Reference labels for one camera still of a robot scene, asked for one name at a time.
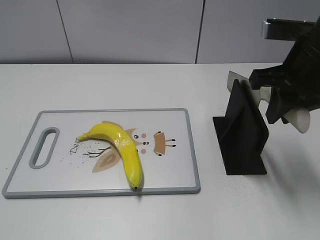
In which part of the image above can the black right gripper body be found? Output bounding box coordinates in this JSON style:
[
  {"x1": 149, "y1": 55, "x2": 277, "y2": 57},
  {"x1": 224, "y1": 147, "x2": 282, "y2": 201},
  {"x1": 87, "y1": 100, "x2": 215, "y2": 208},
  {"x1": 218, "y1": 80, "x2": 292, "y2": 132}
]
[{"x1": 275, "y1": 20, "x2": 320, "y2": 111}]

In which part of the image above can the yellow plastic banana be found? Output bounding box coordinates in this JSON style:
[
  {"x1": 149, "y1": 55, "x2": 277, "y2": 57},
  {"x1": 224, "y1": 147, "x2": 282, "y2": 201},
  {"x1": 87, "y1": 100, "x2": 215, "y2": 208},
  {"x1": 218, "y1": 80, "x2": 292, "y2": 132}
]
[{"x1": 77, "y1": 122, "x2": 143, "y2": 190}]

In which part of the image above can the black knife stand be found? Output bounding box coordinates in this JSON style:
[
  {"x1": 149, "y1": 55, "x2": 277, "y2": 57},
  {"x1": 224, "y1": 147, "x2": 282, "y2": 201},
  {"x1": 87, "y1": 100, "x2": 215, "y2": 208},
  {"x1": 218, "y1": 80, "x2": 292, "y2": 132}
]
[{"x1": 212, "y1": 79, "x2": 269, "y2": 175}]

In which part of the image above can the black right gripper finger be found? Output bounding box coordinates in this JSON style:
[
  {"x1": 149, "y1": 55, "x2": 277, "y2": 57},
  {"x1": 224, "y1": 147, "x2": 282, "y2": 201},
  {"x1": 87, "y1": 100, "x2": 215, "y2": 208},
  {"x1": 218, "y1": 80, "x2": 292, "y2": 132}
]
[
  {"x1": 265, "y1": 87, "x2": 296, "y2": 124},
  {"x1": 249, "y1": 65, "x2": 285, "y2": 90}
]

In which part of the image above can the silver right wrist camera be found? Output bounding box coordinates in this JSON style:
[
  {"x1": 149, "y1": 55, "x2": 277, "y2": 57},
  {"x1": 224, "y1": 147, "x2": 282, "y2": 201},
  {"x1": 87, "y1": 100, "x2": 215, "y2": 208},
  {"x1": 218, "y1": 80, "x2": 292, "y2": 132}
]
[{"x1": 261, "y1": 18, "x2": 316, "y2": 41}]

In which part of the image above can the white handled kitchen knife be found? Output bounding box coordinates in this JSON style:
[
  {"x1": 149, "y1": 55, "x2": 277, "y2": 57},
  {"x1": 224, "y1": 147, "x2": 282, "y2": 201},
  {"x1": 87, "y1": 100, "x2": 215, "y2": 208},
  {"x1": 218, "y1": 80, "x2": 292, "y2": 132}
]
[{"x1": 227, "y1": 71, "x2": 311, "y2": 134}]

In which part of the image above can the white grey cutting board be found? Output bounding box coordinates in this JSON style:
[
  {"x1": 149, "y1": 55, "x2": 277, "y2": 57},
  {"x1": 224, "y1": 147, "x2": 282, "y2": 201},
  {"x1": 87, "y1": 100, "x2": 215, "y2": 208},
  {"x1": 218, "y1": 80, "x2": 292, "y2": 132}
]
[{"x1": 2, "y1": 108, "x2": 201, "y2": 199}]

